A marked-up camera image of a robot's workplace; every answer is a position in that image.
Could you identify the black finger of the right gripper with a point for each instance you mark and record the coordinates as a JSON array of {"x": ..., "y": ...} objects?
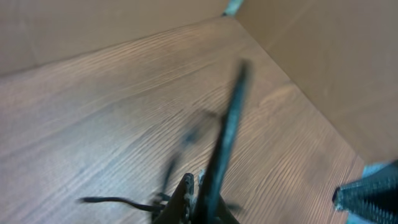
[{"x": 371, "y": 198}]

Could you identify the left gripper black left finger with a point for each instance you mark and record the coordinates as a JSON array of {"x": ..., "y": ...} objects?
[{"x": 178, "y": 209}]

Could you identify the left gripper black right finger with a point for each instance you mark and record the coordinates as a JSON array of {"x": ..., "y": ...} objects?
[{"x": 223, "y": 211}]

